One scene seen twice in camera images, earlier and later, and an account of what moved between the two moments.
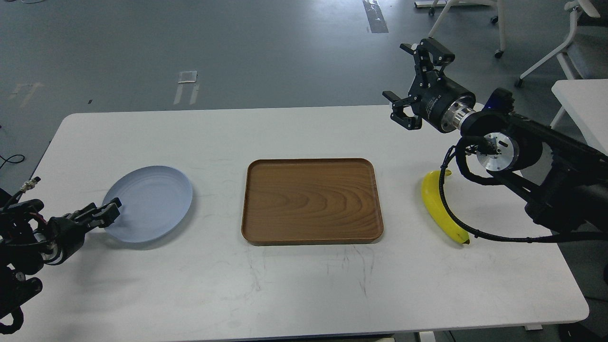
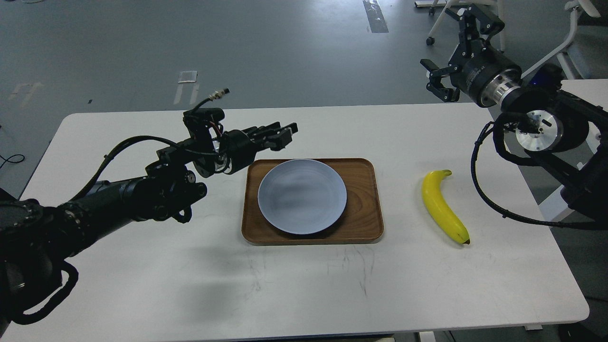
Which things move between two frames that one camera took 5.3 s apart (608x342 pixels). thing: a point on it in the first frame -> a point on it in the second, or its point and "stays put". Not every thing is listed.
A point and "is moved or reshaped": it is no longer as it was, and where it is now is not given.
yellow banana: x=434 y=201 stays put
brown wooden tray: x=289 y=201 stays put
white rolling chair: x=498 y=19 stays put
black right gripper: x=441 y=103 -> x=482 y=72
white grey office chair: x=585 y=54 stays put
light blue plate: x=154 y=200 is moved or reshaped
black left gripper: x=65 y=236 -> x=239 y=147
